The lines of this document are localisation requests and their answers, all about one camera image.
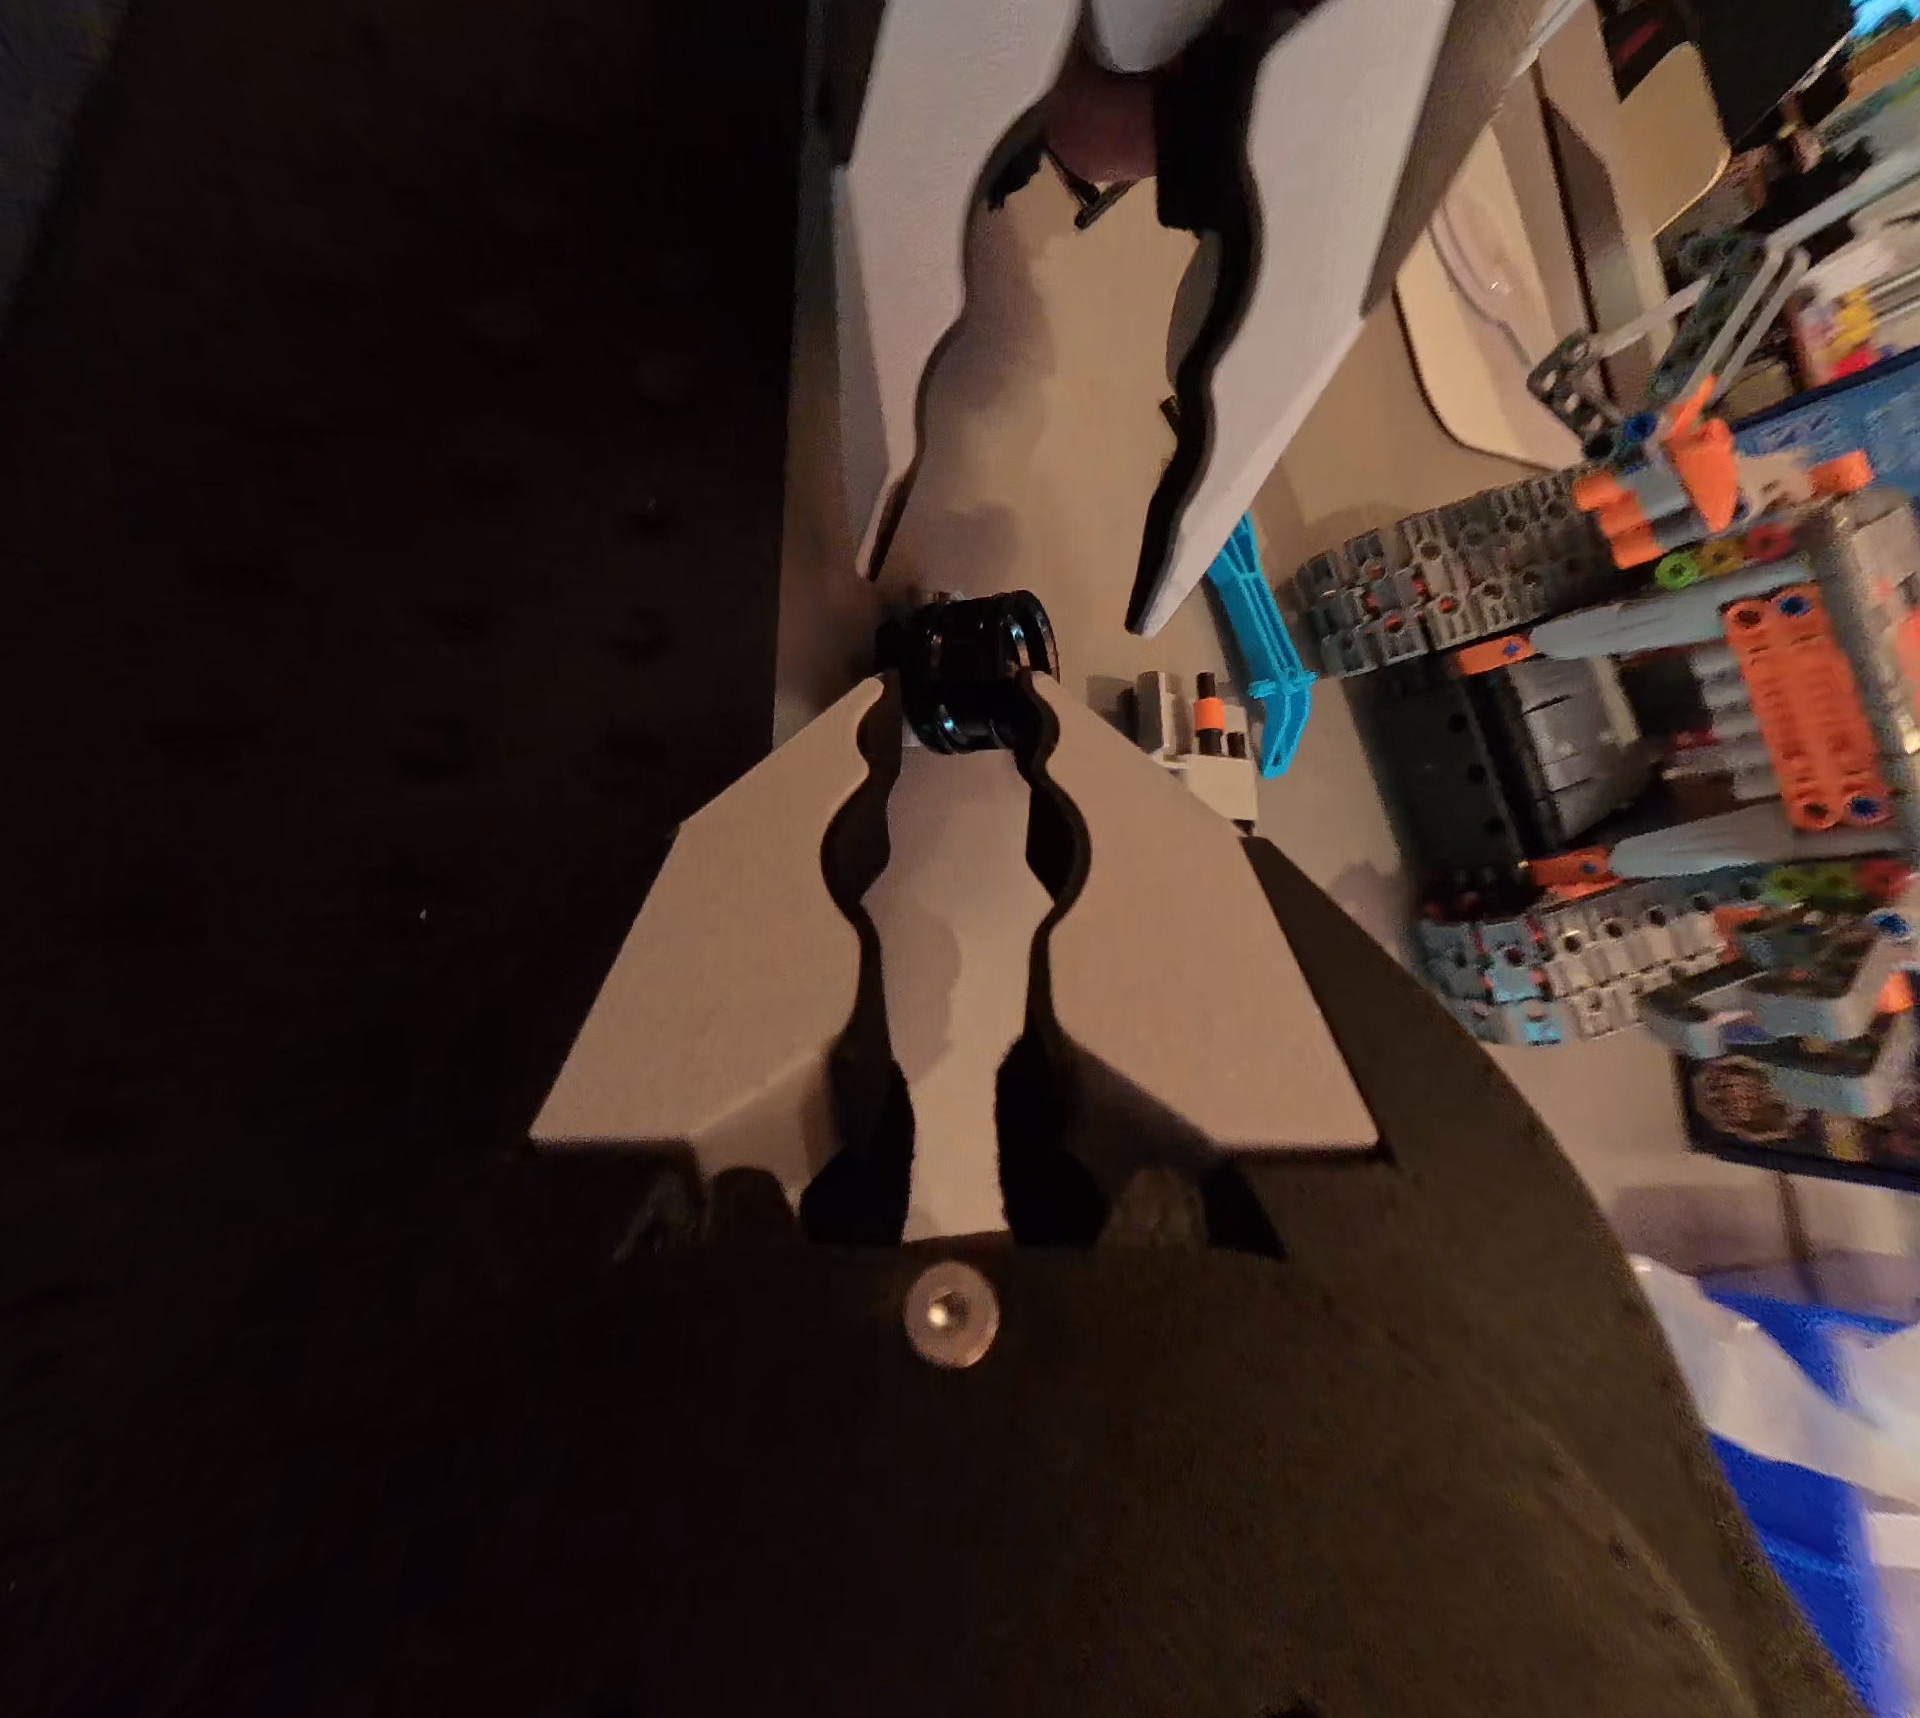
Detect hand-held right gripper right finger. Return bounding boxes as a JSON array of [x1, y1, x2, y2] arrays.
[[1003, 680, 1381, 1199]]

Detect tracked toy robot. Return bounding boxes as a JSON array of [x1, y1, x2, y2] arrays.
[[1292, 233, 1920, 1125]]

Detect blue robot kit box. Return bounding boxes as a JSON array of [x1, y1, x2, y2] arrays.
[[1673, 1050, 1920, 1179]]

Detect blue plastic tool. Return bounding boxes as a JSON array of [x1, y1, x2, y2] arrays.
[[1206, 512, 1323, 781]]

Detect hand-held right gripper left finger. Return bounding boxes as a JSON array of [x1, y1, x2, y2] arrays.
[[529, 674, 903, 1214]]

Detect black perforated panel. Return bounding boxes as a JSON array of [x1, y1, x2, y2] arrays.
[[0, 0, 825, 1450]]

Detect plastic bags of sheets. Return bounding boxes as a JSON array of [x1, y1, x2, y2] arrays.
[[1626, 1253, 1920, 1502]]

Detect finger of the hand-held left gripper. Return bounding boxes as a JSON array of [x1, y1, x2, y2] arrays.
[[1125, 0, 1458, 639], [829, 0, 1088, 585]]

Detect blue storage bin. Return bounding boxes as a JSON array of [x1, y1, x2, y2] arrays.
[[1711, 1283, 1920, 1679]]

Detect white block with orange pins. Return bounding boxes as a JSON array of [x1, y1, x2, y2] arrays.
[[1087, 668, 1267, 830]]

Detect black toy wheel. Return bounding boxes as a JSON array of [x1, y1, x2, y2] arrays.
[[876, 589, 1062, 759]]

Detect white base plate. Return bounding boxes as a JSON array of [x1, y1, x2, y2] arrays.
[[1395, 129, 1593, 471]]

